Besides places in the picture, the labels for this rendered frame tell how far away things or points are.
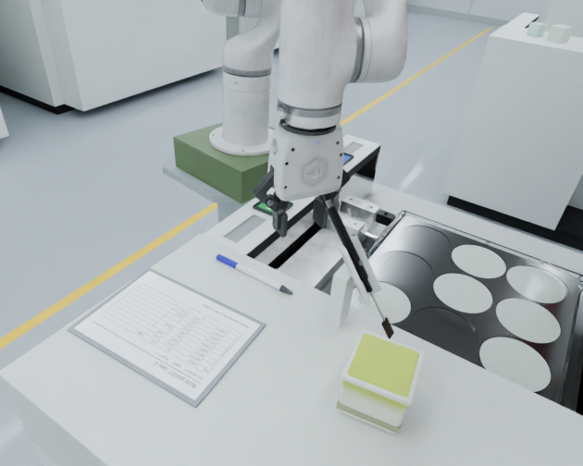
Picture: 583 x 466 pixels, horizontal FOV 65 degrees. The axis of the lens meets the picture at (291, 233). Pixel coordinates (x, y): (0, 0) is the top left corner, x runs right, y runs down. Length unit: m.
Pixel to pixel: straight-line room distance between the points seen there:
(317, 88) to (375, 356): 0.32
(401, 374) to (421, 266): 0.39
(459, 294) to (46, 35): 3.41
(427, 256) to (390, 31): 0.46
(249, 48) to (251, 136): 0.21
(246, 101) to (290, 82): 0.58
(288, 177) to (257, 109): 0.57
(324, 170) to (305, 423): 0.32
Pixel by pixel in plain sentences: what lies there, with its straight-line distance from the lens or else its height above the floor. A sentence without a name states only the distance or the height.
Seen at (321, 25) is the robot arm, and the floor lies 1.32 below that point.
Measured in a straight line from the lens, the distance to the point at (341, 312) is 0.62.
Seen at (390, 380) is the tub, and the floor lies 1.03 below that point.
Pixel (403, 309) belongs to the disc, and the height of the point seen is 0.90.
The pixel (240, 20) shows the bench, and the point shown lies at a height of 0.38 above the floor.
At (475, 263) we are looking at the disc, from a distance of 0.94.
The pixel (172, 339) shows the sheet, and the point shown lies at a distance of 0.62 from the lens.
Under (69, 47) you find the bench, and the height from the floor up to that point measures 0.53.
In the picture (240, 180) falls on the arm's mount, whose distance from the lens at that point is 1.11.
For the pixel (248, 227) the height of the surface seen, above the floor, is 0.96.
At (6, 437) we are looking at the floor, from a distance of 1.83.
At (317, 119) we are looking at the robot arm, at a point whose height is 1.22.
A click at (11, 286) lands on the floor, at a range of 2.35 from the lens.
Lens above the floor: 1.43
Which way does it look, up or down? 36 degrees down
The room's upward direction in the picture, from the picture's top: 5 degrees clockwise
